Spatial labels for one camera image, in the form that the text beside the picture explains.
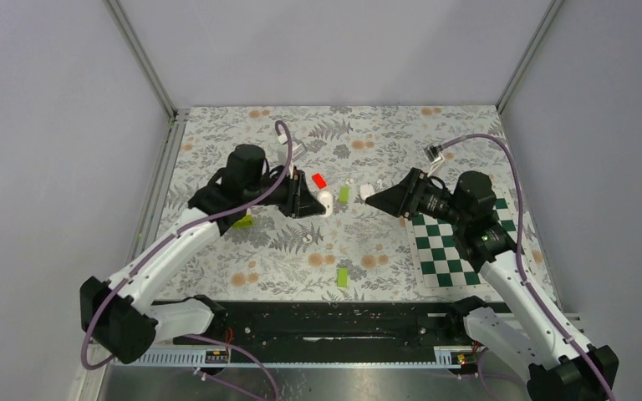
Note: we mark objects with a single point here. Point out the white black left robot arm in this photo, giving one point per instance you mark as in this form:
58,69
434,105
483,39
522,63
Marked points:
120,312

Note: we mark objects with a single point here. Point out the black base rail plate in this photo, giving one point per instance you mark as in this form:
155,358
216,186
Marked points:
342,332

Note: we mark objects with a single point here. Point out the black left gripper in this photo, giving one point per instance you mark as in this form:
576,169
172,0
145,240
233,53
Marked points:
299,201

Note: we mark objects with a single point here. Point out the green toy brick upper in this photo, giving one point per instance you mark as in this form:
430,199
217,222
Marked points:
344,194

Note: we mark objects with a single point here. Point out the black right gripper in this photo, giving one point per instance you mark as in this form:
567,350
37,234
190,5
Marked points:
405,198

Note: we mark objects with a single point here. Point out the green toy brick lower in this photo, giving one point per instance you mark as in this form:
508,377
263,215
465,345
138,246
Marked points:
342,277

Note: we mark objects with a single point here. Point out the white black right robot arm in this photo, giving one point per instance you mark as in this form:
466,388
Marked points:
554,359

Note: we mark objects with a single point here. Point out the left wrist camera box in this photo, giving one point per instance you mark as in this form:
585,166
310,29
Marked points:
299,149

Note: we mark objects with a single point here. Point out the red toy brick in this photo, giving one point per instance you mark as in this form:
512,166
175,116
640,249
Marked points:
319,181

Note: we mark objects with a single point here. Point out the white oval earbud charging case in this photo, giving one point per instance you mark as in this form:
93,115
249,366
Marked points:
326,199

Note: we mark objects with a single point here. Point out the green toy brick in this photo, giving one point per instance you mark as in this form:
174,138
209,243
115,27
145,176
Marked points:
344,194
342,277

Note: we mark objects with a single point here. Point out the floral patterned table mat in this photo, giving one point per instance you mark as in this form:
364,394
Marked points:
269,261

